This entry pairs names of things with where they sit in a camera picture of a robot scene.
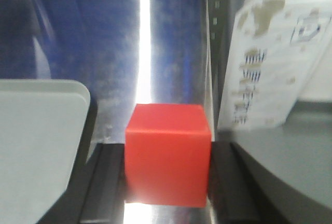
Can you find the white printed paper sheet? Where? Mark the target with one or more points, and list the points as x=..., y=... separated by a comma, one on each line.
x=275, y=47

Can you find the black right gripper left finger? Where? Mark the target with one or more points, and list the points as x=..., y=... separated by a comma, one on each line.
x=96, y=194

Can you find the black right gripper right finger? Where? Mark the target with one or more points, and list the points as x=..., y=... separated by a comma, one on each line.
x=233, y=194

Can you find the grey metal tray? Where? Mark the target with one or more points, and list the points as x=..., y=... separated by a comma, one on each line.
x=41, y=126

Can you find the red foam cube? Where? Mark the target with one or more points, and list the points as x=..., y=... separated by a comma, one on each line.
x=167, y=154

